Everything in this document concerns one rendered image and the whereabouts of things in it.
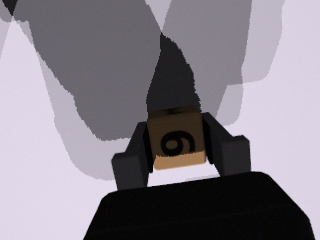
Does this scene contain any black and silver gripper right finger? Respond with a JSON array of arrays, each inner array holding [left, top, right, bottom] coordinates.
[[201, 112, 251, 176]]

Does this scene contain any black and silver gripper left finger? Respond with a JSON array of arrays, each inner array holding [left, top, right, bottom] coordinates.
[[111, 121, 154, 190]]

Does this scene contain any orange number cube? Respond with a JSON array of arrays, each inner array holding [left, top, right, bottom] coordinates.
[[146, 105, 207, 170]]

